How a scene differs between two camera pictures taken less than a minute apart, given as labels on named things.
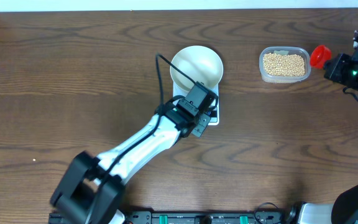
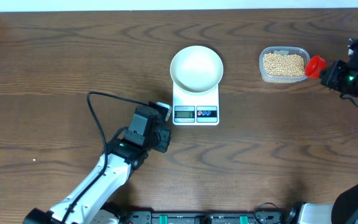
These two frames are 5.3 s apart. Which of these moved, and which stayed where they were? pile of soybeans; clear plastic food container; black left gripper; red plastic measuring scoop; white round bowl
Moved: black left gripper; red plastic measuring scoop
Stayed: pile of soybeans; white round bowl; clear plastic food container
